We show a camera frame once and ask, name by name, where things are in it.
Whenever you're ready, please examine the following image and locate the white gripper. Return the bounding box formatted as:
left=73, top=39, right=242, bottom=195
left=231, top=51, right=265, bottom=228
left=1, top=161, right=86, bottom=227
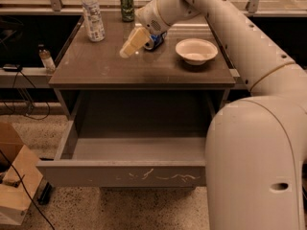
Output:
left=120, top=0, right=170, bottom=58

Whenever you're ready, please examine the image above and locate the clear plastic water bottle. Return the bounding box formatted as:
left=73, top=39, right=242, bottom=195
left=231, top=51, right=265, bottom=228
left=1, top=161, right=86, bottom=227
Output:
left=82, top=0, right=105, bottom=42

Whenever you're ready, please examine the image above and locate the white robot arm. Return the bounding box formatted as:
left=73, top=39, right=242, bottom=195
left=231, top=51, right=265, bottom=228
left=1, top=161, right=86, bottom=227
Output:
left=120, top=0, right=307, bottom=230

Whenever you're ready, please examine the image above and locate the grey cabinet with glossy top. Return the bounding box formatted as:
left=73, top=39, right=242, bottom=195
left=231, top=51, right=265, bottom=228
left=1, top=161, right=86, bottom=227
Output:
left=49, top=10, right=235, bottom=114

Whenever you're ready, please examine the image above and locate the small bottle on ledge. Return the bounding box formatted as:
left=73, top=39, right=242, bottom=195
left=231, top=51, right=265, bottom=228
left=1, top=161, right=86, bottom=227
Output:
left=38, top=44, right=56, bottom=73

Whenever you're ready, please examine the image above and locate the open grey top drawer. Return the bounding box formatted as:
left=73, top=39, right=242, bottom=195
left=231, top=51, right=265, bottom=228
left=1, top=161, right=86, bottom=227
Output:
left=37, top=90, right=215, bottom=188

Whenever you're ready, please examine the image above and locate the blue soda can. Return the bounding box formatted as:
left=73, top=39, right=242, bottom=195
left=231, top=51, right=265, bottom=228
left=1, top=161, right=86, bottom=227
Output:
left=144, top=33, right=167, bottom=51

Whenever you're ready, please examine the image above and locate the green soda can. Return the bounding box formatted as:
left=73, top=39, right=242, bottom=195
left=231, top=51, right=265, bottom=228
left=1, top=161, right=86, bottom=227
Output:
left=120, top=0, right=134, bottom=22

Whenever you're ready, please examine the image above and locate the white bowl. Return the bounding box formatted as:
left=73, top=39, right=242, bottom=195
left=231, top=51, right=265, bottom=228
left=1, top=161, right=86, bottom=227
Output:
left=176, top=38, right=218, bottom=65

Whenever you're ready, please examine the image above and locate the black device on ledge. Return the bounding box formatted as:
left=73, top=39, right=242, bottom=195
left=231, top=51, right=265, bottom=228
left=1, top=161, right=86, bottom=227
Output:
left=3, top=64, right=22, bottom=72

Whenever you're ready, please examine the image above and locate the cardboard box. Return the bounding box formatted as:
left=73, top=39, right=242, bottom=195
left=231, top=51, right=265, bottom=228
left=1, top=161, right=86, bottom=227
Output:
left=0, top=122, right=42, bottom=225

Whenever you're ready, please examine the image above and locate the black cable at left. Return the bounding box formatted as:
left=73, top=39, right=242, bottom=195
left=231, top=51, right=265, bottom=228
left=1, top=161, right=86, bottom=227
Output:
left=0, top=69, right=52, bottom=122

